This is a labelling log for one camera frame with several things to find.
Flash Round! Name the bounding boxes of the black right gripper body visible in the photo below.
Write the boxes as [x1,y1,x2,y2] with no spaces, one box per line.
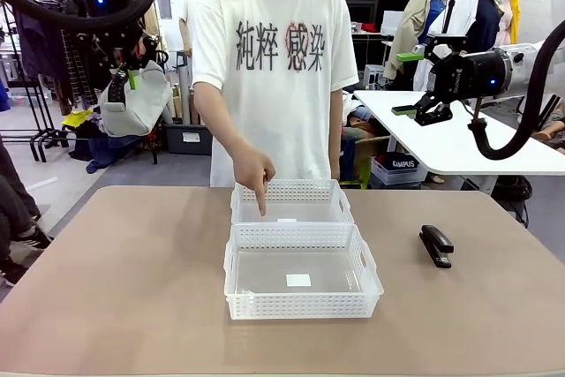
[430,48,509,102]

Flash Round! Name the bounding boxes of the grey CAMPUS pencil case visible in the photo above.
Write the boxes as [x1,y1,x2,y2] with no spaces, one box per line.
[97,58,174,138]

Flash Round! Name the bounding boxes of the black stapler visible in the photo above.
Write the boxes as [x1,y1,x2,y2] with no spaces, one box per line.
[418,224,455,269]

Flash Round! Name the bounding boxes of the person's right forearm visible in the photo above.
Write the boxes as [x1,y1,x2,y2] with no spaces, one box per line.
[193,83,261,170]

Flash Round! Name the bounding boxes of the person's left forearm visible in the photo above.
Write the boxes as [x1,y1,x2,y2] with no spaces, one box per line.
[328,87,343,169]

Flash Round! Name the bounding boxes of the person's right hand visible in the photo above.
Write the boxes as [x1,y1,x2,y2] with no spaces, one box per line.
[232,154,277,218]

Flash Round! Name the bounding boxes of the black stand pole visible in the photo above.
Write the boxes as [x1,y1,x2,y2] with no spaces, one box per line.
[441,0,458,36]

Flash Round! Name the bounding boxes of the white background table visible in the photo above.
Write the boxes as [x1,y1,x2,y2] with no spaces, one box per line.
[352,89,565,176]

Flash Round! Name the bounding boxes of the white hanging shirt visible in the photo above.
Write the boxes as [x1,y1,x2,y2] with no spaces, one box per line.
[414,0,481,87]

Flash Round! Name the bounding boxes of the mannequin in navy top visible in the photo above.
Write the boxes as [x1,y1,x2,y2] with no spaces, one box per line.
[474,0,509,54]

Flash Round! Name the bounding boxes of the grey upright tube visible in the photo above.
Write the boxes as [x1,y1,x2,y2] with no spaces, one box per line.
[176,52,192,125]

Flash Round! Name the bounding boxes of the mannequin in beige coat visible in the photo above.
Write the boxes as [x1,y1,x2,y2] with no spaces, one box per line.
[382,0,436,82]

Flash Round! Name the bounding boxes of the bystander in white shirt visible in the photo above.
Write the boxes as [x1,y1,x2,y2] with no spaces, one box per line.
[178,0,214,58]

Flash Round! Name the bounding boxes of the black CAMPUS pouch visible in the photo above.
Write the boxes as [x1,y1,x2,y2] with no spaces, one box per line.
[380,154,420,173]

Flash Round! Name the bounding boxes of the dark navy jacket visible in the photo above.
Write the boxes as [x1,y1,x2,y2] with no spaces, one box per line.
[11,0,67,83]

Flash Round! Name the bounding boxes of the yellow hanging garment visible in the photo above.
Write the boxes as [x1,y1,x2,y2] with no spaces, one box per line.
[507,0,522,45]

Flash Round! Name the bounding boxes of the white box appliance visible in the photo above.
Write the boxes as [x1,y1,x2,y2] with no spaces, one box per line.
[364,64,389,87]

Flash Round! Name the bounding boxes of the yellow-green cloth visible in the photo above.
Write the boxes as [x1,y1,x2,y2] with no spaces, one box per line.
[61,107,96,129]

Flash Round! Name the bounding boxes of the black storage bin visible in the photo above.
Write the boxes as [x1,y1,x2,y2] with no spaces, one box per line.
[165,123,213,156]

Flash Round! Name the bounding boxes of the dark blue cloth heap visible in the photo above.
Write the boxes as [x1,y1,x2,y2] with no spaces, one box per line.
[70,127,145,173]

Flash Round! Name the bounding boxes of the black clothes rack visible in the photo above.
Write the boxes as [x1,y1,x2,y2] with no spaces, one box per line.
[0,0,169,162]

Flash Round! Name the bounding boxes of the black bag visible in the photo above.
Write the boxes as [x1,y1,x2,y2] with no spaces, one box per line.
[489,173,533,219]

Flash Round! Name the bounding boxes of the person in white printed T-shirt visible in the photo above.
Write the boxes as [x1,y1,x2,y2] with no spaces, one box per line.
[192,0,359,188]

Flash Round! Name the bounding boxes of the white perforated plastic basket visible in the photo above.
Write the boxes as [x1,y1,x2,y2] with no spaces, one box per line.
[230,178,356,224]
[223,222,384,320]

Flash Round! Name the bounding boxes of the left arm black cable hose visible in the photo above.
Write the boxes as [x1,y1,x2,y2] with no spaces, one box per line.
[0,0,156,37]

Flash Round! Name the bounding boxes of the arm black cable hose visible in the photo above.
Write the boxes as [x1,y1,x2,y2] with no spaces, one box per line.
[467,19,565,162]
[0,0,156,37]

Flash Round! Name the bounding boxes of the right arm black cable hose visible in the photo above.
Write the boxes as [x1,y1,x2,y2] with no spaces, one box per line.
[467,19,565,162]

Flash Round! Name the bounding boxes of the white wire storage basket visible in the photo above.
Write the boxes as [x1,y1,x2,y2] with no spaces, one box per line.
[370,154,429,187]

